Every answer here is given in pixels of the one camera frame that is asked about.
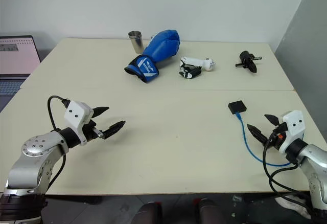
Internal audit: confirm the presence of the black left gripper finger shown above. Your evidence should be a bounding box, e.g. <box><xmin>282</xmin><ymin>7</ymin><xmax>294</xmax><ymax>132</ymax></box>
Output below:
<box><xmin>101</xmin><ymin>119</ymin><xmax>127</xmax><ymax>140</ymax></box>
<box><xmin>91</xmin><ymin>106</ymin><xmax>110</xmax><ymax>120</ymax></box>

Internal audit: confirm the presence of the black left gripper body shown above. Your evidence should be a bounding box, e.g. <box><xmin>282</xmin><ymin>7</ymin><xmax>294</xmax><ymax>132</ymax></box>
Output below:
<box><xmin>82</xmin><ymin>120</ymin><xmax>106</xmax><ymax>143</ymax></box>

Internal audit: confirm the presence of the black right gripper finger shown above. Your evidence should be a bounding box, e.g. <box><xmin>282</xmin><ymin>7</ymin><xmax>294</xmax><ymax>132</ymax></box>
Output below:
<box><xmin>246</xmin><ymin>124</ymin><xmax>269</xmax><ymax>146</ymax></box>
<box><xmin>264</xmin><ymin>114</ymin><xmax>279</xmax><ymax>127</ymax></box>

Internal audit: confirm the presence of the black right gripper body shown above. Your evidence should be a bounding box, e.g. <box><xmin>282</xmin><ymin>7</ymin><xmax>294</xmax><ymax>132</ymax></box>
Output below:
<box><xmin>266</xmin><ymin>122</ymin><xmax>289</xmax><ymax>149</ymax></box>

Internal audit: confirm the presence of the black square plastic block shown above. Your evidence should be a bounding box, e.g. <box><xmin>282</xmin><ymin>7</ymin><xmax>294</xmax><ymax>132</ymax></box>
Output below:
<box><xmin>228</xmin><ymin>100</ymin><xmax>248</xmax><ymax>114</ymax></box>

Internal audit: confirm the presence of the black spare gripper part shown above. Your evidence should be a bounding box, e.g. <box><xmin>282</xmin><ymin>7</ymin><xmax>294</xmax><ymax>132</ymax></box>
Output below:
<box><xmin>235</xmin><ymin>50</ymin><xmax>263</xmax><ymax>75</ymax></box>

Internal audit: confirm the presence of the white crumpled cloth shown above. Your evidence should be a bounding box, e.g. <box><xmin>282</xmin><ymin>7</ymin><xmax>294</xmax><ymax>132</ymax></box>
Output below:
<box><xmin>275</xmin><ymin>195</ymin><xmax>312</xmax><ymax>220</ymax></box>

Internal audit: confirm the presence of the stainless steel cup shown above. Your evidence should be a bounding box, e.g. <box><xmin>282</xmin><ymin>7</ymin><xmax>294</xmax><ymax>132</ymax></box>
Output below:
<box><xmin>128</xmin><ymin>30</ymin><xmax>144</xmax><ymax>55</ymax></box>

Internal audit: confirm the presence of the blue boxing glove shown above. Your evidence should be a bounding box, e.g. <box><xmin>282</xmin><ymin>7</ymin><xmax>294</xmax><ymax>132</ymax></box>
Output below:
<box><xmin>124</xmin><ymin>29</ymin><xmax>180</xmax><ymax>84</ymax></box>

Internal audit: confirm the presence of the dark rounded shape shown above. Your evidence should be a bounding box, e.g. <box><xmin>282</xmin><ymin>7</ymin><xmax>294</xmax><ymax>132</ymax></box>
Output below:
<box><xmin>137</xmin><ymin>201</ymin><xmax>163</xmax><ymax>224</ymax></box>

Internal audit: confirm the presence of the open laptop computer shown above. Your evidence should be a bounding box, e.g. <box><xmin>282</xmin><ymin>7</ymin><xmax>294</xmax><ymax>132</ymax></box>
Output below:
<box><xmin>0</xmin><ymin>35</ymin><xmax>42</xmax><ymax>114</ymax></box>

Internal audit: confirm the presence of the blue cable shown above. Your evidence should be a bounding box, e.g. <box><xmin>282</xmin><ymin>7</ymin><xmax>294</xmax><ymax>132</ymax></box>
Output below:
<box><xmin>235</xmin><ymin>111</ymin><xmax>292</xmax><ymax>168</ymax></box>

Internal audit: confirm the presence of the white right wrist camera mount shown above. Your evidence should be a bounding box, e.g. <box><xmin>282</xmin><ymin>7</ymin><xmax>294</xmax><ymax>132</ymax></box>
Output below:
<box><xmin>277</xmin><ymin>110</ymin><xmax>307</xmax><ymax>154</ymax></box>

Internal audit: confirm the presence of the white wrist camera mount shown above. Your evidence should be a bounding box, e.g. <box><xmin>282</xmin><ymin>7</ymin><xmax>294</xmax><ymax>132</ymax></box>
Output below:
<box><xmin>277</xmin><ymin>110</ymin><xmax>307</xmax><ymax>154</ymax></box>
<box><xmin>63</xmin><ymin>101</ymin><xmax>94</xmax><ymax>147</ymax></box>

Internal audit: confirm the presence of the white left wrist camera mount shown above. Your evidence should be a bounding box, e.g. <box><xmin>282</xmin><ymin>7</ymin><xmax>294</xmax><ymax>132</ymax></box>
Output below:
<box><xmin>63</xmin><ymin>101</ymin><xmax>94</xmax><ymax>147</ymax></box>

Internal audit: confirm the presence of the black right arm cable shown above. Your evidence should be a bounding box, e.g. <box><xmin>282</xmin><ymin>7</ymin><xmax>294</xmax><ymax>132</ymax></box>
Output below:
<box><xmin>262</xmin><ymin>130</ymin><xmax>319</xmax><ymax>211</ymax></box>

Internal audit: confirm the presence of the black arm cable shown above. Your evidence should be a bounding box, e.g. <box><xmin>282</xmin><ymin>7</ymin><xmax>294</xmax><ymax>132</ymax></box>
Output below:
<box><xmin>262</xmin><ymin>130</ymin><xmax>319</xmax><ymax>211</ymax></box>
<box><xmin>46</xmin><ymin>95</ymin><xmax>72</xmax><ymax>192</ymax></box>

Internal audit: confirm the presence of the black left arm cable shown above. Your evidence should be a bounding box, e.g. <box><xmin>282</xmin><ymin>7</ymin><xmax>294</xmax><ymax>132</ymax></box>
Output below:
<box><xmin>46</xmin><ymin>95</ymin><xmax>72</xmax><ymax>192</ymax></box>

